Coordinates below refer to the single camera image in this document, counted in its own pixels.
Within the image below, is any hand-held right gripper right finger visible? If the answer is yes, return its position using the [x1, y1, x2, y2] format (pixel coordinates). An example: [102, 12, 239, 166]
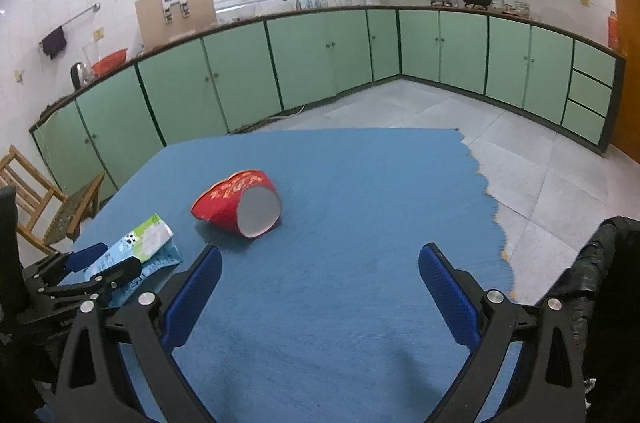
[418, 242, 588, 423]

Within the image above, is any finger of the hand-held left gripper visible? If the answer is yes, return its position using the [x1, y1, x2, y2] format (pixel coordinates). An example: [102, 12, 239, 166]
[22, 242, 109, 291]
[44, 256, 146, 303]

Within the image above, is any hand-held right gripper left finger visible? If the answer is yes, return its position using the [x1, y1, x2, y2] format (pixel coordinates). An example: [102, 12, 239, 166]
[52, 244, 223, 423]

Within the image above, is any green cow print milk carton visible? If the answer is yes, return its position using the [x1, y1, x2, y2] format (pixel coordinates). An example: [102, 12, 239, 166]
[84, 214, 174, 284]

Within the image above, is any red paper cup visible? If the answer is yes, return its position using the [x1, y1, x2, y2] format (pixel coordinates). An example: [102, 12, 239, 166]
[191, 170, 282, 240]

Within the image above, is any black bag lined trash bin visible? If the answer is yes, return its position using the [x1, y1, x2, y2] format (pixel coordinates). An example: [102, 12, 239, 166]
[532, 215, 640, 423]

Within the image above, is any wooden chair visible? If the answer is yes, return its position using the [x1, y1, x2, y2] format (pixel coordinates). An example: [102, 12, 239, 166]
[0, 144, 107, 254]

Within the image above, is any metal kettle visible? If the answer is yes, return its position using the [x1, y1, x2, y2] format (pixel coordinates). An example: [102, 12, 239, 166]
[70, 62, 90, 90]

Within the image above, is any red basin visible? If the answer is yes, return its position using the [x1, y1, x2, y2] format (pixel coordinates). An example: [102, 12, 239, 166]
[91, 48, 129, 76]

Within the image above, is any clear pitcher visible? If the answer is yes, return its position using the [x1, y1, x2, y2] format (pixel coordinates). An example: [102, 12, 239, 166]
[81, 43, 101, 81]

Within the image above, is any dark hanging towel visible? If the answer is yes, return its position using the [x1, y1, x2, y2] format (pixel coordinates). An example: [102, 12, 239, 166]
[41, 26, 67, 60]

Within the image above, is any cardboard box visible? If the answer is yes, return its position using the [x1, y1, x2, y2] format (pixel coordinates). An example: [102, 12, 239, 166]
[135, 0, 217, 51]

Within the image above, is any row of green base cabinets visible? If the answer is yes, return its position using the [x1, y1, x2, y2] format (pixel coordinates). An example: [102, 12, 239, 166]
[29, 6, 627, 204]

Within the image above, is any red container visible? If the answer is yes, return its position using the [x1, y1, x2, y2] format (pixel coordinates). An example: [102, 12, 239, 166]
[607, 10, 621, 49]

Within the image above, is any metal towel rail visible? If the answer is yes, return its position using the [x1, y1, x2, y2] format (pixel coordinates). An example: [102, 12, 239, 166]
[37, 3, 101, 49]

